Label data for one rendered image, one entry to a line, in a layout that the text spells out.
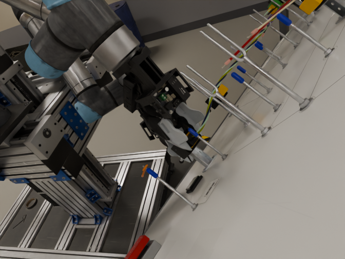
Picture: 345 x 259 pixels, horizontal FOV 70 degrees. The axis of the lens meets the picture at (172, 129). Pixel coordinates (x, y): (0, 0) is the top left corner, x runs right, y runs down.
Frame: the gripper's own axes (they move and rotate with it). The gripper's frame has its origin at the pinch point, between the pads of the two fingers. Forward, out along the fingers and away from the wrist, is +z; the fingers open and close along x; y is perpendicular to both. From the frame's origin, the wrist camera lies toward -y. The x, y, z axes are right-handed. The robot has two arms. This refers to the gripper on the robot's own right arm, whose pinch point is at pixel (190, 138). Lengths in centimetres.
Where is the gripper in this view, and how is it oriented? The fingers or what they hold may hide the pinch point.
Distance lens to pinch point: 51.8
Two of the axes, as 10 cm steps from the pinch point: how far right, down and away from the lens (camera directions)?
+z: 6.4, 6.9, 3.3
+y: 5.0, -0.4, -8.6
